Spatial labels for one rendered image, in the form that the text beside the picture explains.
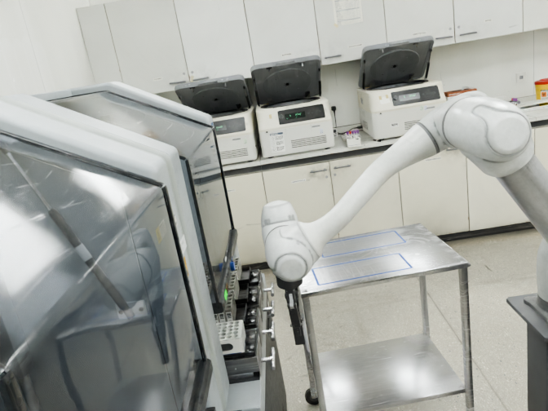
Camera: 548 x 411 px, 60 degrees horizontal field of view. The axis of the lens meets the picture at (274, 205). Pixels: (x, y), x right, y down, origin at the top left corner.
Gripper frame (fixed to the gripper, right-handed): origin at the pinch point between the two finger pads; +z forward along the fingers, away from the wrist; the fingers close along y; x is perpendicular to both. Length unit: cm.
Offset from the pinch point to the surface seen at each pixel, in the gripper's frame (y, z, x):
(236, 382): 9.7, 7.9, -19.1
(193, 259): 19.6, -36.0, -20.0
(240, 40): -256, -95, -34
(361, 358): -60, 54, 19
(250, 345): 3.8, -0.2, -14.2
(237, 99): -266, -51, -45
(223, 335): 3.2, -4.1, -21.7
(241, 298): -25.8, -0.3, -20.7
